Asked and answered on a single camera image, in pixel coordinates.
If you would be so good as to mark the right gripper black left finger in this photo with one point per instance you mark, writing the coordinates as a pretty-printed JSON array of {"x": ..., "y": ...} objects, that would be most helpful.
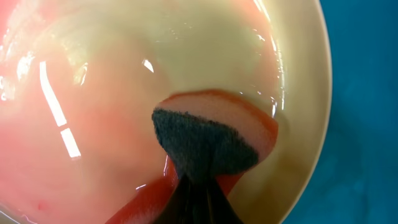
[{"x": 180, "y": 209}]

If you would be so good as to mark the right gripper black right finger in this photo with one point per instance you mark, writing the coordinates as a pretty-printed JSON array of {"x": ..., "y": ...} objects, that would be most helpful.
[{"x": 212, "y": 205}]

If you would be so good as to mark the pink green sponge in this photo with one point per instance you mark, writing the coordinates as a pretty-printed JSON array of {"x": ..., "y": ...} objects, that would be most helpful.
[{"x": 208, "y": 134}]

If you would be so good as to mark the yellow plate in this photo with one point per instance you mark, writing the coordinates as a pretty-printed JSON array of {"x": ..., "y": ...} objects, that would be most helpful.
[{"x": 79, "y": 81}]

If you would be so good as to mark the teal plastic tray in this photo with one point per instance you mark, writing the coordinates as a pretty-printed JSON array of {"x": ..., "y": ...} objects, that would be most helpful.
[{"x": 355, "y": 180}]

